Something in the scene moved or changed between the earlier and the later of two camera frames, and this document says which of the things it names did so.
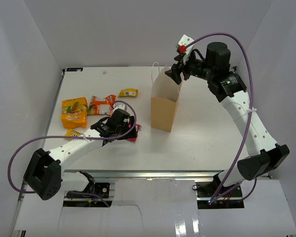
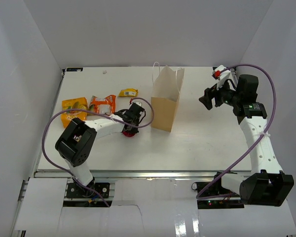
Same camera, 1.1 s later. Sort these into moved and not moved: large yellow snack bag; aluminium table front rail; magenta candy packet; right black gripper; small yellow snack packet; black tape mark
Moved: magenta candy packet; right black gripper
Not moved: black tape mark; aluminium table front rail; large yellow snack bag; small yellow snack packet
